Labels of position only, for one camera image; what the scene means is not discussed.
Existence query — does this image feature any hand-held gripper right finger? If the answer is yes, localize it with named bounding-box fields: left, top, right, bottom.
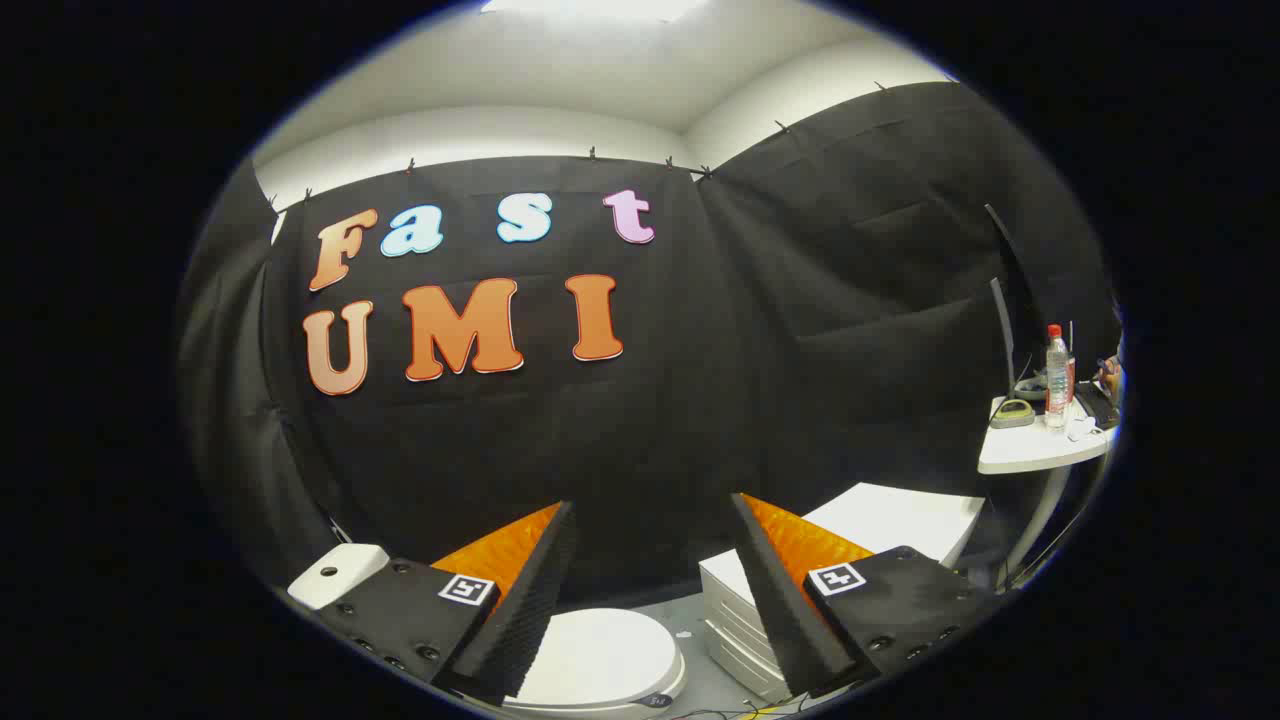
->
left=731, top=492, right=1003, bottom=701

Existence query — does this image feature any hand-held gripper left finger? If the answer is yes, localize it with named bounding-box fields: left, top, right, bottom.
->
left=310, top=500, right=579, bottom=701

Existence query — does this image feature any white drawer cabinet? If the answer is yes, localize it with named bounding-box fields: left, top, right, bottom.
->
left=698, top=483, right=986, bottom=706

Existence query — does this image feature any black backdrop cloth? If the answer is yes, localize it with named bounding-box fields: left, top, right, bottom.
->
left=178, top=82, right=1121, bottom=611

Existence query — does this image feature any white side table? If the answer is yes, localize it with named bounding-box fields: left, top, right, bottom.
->
left=978, top=395, right=1116, bottom=591

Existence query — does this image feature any clear plastic water bottle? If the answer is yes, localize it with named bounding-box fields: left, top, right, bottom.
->
left=1045, top=324, right=1072, bottom=431

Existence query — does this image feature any dark computer monitor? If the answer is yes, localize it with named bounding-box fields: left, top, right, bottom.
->
left=985, top=205, right=1046, bottom=401

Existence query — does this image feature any black keyboard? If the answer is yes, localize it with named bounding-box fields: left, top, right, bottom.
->
left=1075, top=382, right=1120, bottom=431

